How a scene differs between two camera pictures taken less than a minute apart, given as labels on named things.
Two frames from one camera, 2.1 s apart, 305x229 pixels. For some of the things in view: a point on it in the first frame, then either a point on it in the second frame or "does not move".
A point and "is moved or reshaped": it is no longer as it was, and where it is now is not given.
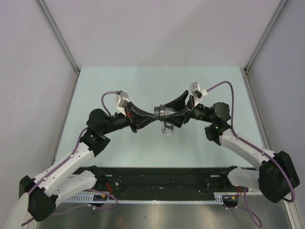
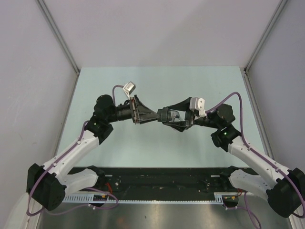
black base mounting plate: x=174 y=180 does not move
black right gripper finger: x=178 y=119 → x=178 y=125
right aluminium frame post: x=282 y=5 does not move
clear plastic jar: x=167 y=128 is moved or reshaped
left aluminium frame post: x=59 y=35 does not move
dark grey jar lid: x=159 y=111 is moved or reshaped
